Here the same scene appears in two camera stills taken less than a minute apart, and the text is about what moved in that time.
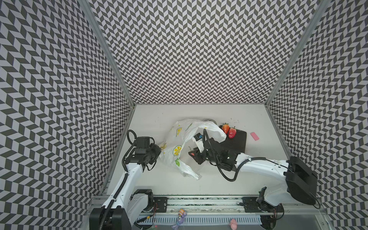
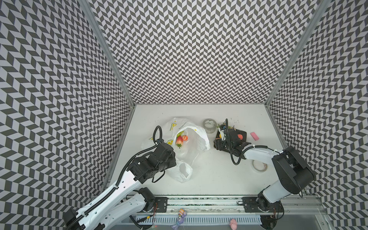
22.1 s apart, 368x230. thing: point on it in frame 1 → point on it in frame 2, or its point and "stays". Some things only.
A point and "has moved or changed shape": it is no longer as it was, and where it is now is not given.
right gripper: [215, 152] → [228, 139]
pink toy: [233, 224] stays
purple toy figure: [181, 214] stays
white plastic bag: [180, 131] has moved or changed shape
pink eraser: [253, 134] stays
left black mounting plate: [161, 203] stays
